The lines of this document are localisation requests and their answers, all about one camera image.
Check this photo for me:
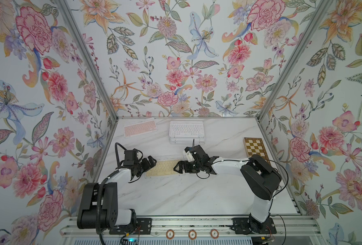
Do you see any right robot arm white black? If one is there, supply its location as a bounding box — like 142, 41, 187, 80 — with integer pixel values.
173, 145, 282, 224

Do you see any wooden chessboard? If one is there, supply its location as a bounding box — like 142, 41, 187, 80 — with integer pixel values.
243, 137, 271, 164

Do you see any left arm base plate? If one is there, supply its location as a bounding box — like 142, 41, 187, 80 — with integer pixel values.
109, 217, 152, 235

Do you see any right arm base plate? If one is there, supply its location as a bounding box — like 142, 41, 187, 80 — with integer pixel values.
232, 214, 277, 235

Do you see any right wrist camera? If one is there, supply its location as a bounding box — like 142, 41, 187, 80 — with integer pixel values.
184, 151, 195, 162

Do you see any middle orange ring marker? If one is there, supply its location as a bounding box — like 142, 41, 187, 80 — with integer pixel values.
188, 230, 197, 241

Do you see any pink keyboard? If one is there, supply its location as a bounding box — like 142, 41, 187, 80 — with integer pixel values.
123, 119, 157, 138
170, 138, 205, 144

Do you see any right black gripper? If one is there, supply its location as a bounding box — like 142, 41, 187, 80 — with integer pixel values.
174, 161, 204, 174

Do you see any orange ring marker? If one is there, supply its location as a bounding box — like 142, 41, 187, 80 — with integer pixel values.
166, 229, 175, 240
188, 230, 197, 241
210, 229, 219, 239

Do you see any right orange ring marker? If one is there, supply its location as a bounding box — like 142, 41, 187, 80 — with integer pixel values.
210, 229, 219, 239

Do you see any right black cable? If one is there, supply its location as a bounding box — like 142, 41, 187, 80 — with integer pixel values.
192, 138, 289, 245

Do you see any left orange ring marker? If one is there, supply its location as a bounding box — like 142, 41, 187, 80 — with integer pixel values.
166, 229, 175, 240

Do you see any white keyboard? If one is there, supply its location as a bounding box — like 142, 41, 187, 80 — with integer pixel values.
170, 140, 205, 145
169, 120, 205, 138

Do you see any aluminium front rail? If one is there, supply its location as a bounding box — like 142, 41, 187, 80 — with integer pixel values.
60, 214, 321, 238

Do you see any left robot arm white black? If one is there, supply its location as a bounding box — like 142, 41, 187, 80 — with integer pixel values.
77, 149, 157, 235

